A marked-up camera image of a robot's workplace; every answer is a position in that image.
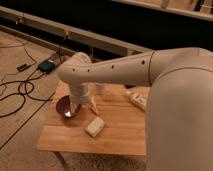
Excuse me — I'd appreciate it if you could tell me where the dark red ceramic bowl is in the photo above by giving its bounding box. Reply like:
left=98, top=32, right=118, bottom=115
left=56, top=95, right=81, bottom=118

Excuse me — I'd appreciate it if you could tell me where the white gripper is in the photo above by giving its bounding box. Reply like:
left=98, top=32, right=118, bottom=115
left=69, top=84, right=99, bottom=116

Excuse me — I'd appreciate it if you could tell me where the small black device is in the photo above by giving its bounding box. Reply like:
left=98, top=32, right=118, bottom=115
left=17, top=64, right=30, bottom=72

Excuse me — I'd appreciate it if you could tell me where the wooden side table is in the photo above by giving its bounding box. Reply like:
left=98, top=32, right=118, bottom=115
left=37, top=82, right=146, bottom=156

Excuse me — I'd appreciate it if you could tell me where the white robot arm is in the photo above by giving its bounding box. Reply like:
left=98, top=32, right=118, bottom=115
left=58, top=48, right=213, bottom=171

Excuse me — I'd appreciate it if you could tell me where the white rectangular box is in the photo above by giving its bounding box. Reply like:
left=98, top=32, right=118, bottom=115
left=85, top=117, right=105, bottom=137

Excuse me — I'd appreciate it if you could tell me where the black floor cable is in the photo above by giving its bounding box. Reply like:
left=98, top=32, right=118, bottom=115
left=0, top=46, right=58, bottom=119

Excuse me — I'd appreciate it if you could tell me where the black power adapter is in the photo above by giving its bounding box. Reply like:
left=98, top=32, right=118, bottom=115
left=37, top=60, right=55, bottom=73

